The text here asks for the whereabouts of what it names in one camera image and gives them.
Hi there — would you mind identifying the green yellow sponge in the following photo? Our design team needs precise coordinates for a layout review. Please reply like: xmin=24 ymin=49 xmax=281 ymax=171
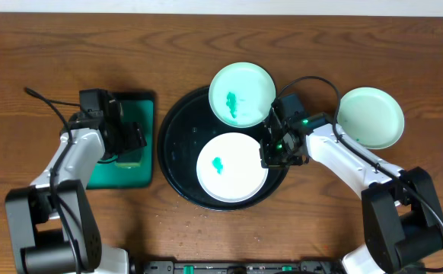
xmin=115 ymin=149 xmax=143 ymax=168

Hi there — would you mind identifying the white stained plate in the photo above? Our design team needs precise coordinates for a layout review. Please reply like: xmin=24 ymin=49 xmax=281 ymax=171
xmin=196 ymin=132 xmax=269 ymax=203

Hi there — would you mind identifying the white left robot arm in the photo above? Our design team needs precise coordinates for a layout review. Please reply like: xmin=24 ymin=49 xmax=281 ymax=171
xmin=5 ymin=100 xmax=142 ymax=273

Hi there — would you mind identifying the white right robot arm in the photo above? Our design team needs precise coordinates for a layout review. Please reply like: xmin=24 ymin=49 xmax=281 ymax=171
xmin=260 ymin=108 xmax=443 ymax=273

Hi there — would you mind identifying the green rectangular water tray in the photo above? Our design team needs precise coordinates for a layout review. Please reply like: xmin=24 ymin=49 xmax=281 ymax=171
xmin=87 ymin=91 xmax=155 ymax=190

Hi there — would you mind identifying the round black tray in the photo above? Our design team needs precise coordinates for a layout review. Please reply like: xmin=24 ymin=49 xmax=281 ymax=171
xmin=157 ymin=86 xmax=288 ymax=211

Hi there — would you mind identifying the mint green stained plate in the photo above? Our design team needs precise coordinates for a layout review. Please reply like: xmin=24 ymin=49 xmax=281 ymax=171
xmin=209 ymin=62 xmax=276 ymax=128

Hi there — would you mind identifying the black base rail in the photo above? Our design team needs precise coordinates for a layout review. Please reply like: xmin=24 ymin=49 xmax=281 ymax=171
xmin=141 ymin=260 xmax=346 ymax=274

